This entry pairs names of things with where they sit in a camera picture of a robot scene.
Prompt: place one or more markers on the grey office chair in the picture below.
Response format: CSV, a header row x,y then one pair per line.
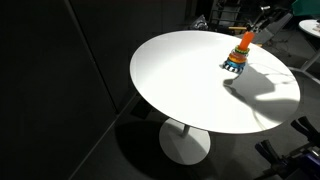
x,y
271,35

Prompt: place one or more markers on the teal camera mount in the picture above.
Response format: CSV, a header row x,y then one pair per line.
x,y
306,7

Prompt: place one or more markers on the black metal chair frame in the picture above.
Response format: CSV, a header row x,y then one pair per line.
x,y
226,15

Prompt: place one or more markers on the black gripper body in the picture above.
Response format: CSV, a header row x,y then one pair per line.
x,y
276,15

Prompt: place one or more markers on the orange stacking toy post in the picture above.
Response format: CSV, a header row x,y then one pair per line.
x,y
246,40

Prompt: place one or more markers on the black bag with grey print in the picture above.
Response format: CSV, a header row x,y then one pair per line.
x,y
200,24

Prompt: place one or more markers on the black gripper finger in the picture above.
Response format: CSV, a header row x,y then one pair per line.
x,y
255,24
265,29

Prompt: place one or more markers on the purple machine part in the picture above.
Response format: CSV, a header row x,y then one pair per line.
x,y
311,161

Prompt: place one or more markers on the wooden armrest board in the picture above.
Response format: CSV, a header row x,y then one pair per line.
x,y
238,28

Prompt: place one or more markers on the grey metal side table leg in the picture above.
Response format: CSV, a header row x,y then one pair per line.
x,y
311,60

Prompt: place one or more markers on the white round table pedestal base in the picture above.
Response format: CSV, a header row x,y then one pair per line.
x,y
183,146

